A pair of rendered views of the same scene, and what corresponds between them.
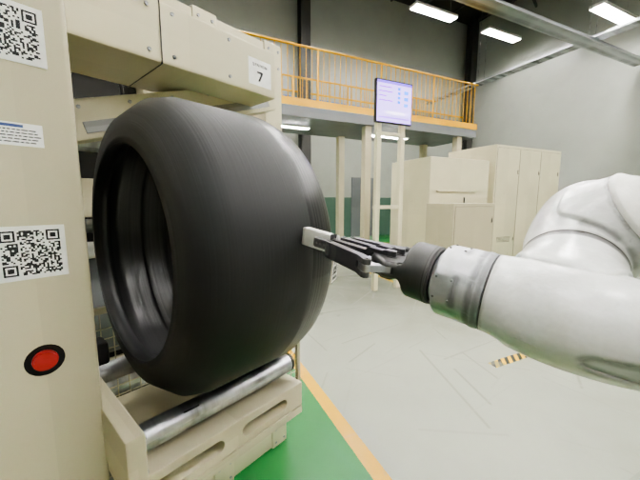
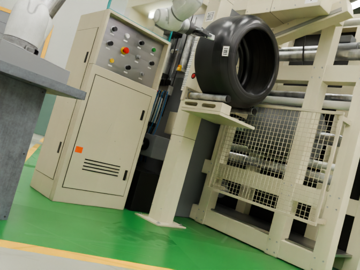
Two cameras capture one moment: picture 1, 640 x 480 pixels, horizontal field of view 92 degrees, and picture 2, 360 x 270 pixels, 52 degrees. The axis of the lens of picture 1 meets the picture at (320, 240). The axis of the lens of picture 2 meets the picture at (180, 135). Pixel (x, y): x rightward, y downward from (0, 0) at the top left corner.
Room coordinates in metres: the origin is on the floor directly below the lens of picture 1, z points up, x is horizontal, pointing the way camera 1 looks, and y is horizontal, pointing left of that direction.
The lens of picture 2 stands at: (0.76, -2.15, 0.48)
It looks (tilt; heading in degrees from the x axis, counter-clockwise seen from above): 3 degrees up; 97
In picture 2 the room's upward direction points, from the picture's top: 16 degrees clockwise
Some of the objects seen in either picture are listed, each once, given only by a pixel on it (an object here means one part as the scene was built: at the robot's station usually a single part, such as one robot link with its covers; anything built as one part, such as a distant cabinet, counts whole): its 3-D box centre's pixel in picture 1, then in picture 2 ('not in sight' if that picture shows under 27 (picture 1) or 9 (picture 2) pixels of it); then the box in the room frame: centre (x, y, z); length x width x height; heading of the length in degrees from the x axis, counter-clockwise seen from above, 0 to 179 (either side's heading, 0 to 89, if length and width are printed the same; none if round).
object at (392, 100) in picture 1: (393, 103); not in sight; (4.39, -0.99, 2.60); 0.60 x 0.05 x 0.55; 115
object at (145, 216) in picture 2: not in sight; (160, 219); (0.47, 0.45, 0.01); 0.27 x 0.27 x 0.02; 49
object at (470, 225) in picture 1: (458, 242); not in sight; (4.94, -2.23, 0.62); 0.90 x 0.56 x 1.25; 115
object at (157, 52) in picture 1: (169, 56); (290, 8); (0.97, 0.44, 1.71); 0.61 x 0.25 x 0.15; 139
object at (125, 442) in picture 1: (101, 409); (203, 101); (0.54, 0.42, 0.90); 0.40 x 0.03 x 0.10; 49
